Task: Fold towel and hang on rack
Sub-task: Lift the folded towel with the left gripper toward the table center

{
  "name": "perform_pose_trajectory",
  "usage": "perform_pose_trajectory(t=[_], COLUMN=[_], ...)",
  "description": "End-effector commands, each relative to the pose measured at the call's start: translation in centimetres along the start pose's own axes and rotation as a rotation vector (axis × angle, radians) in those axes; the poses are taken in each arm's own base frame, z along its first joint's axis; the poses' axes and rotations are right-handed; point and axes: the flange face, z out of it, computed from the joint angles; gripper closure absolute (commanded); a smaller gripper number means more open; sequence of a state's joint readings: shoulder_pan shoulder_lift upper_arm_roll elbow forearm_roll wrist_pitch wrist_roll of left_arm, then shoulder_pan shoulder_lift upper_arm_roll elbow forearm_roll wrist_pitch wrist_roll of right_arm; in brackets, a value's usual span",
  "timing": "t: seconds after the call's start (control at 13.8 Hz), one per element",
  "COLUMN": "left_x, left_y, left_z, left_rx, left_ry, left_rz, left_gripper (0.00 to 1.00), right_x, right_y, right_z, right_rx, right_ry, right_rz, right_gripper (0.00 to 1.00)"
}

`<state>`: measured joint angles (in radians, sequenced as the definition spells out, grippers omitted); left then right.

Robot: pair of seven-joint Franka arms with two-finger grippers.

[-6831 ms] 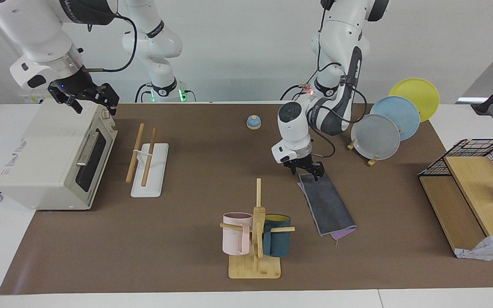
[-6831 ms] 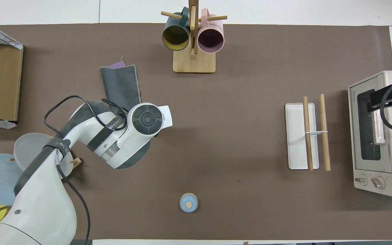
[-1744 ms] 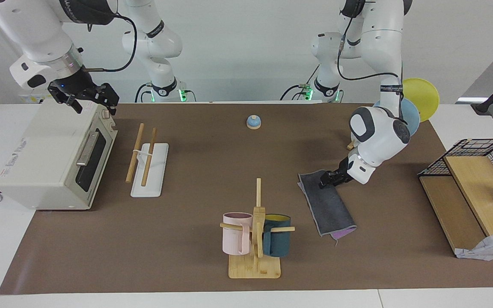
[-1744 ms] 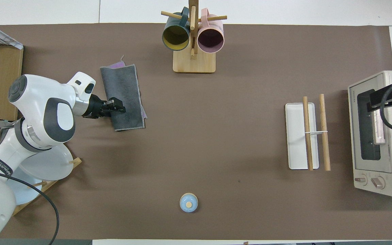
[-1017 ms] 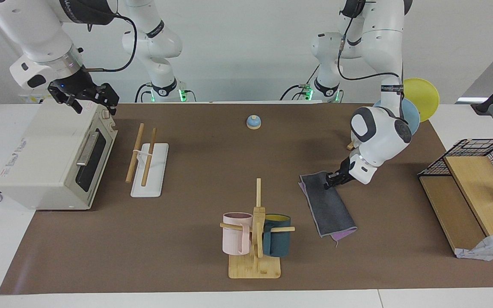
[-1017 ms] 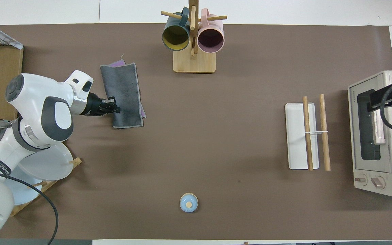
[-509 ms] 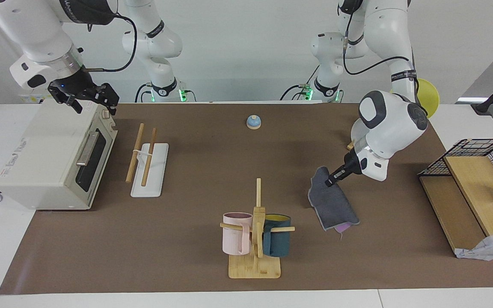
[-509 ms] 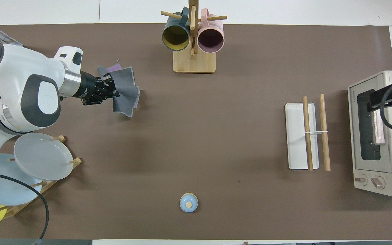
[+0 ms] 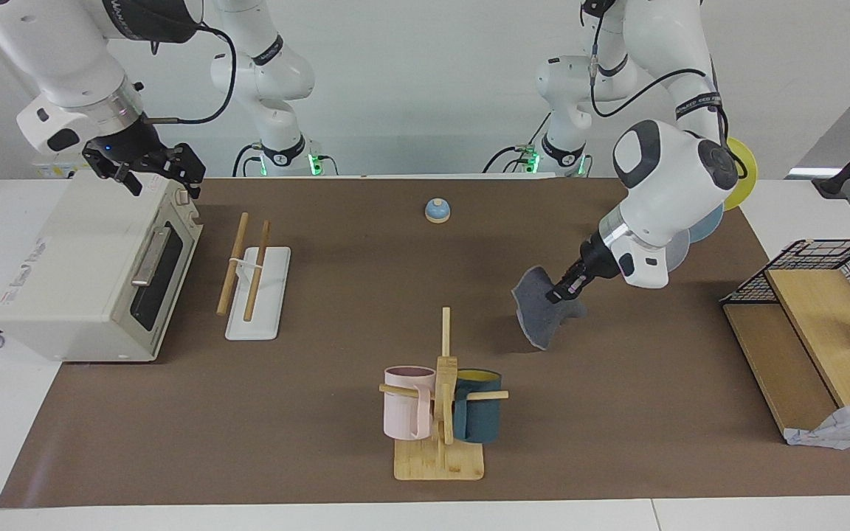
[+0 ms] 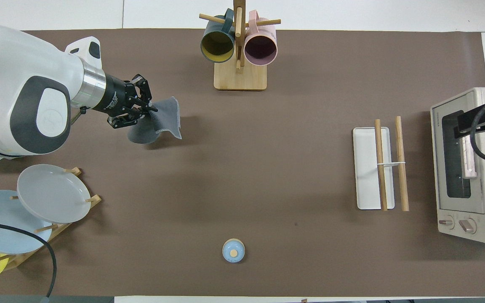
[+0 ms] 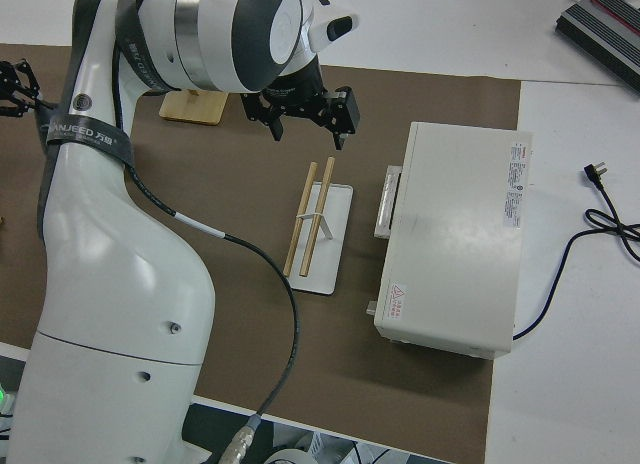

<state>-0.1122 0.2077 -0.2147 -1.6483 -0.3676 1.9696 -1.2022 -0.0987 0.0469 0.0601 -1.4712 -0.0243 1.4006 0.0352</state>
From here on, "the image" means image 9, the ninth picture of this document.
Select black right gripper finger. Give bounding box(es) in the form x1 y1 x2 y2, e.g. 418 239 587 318
165 143 207 199
97 164 145 197

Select black base cable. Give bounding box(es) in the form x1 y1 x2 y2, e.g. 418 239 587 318
232 142 263 178
483 144 541 175

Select white patterned cloth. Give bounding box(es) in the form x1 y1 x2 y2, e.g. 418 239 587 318
785 397 850 450

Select wooden mug tree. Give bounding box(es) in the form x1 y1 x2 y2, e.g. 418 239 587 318
379 307 509 482

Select white towel rack wooden bars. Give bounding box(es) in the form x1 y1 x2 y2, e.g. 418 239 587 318
216 212 291 341

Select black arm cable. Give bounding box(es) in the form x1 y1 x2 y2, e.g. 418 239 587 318
584 0 730 148
141 21 239 126

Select yellow plate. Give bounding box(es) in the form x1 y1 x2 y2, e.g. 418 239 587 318
724 136 759 212

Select beige toaster oven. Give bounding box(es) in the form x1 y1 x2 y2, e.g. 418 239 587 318
0 171 203 364

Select purple and grey towel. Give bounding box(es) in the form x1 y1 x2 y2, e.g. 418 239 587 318
511 265 589 351

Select light blue plate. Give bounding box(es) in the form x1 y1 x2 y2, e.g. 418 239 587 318
687 202 725 244

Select dark teal mug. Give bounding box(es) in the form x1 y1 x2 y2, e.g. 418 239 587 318
453 369 503 444

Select brown table mat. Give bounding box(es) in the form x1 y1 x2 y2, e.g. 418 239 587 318
0 177 850 508

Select wooden shelf box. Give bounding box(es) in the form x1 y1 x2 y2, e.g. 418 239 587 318
720 267 850 443

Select pink mug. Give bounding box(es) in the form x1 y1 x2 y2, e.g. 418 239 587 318
384 366 437 441

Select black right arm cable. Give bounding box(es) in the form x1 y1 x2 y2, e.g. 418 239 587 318
141 21 239 126

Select grey plate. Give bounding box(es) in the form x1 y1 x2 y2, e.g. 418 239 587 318
664 227 692 275

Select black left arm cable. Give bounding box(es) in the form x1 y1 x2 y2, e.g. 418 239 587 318
584 0 730 148

